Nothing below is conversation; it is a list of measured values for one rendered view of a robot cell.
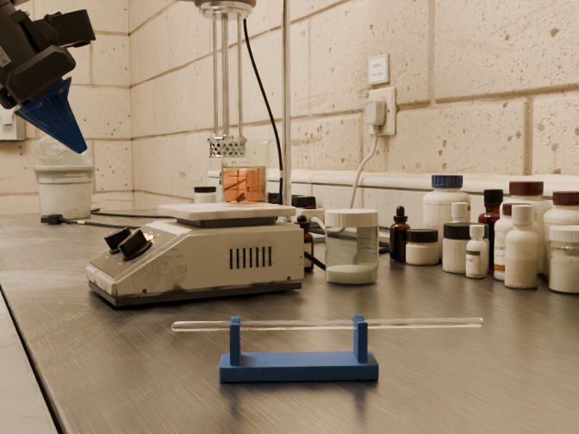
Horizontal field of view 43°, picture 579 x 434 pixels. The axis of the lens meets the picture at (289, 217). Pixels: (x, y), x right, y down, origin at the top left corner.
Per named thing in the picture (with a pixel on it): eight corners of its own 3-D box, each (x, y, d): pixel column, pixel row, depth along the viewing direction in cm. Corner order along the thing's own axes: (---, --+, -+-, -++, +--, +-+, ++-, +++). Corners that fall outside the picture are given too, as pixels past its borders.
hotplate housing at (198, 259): (113, 311, 67) (110, 224, 66) (84, 288, 79) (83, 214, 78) (325, 290, 77) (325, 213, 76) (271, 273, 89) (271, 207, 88)
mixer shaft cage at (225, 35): (214, 158, 119) (212, 1, 117) (202, 158, 125) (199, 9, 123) (253, 157, 122) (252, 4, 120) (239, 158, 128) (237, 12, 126)
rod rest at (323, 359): (218, 383, 45) (217, 325, 45) (221, 368, 49) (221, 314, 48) (379, 381, 46) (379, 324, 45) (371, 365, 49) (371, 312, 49)
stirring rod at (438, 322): (171, 322, 46) (484, 318, 47) (171, 321, 47) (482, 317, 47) (171, 331, 46) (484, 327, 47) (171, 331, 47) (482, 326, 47)
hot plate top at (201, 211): (189, 220, 70) (189, 211, 70) (154, 213, 81) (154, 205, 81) (301, 215, 76) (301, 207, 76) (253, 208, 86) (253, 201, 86)
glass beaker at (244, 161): (221, 211, 76) (220, 133, 75) (218, 207, 81) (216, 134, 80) (278, 210, 76) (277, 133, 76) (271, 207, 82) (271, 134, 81)
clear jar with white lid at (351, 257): (340, 288, 78) (340, 213, 77) (315, 280, 83) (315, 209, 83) (389, 283, 80) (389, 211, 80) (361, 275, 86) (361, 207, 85)
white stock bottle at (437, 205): (441, 263, 95) (442, 175, 94) (413, 257, 101) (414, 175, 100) (480, 260, 98) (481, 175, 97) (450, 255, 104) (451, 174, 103)
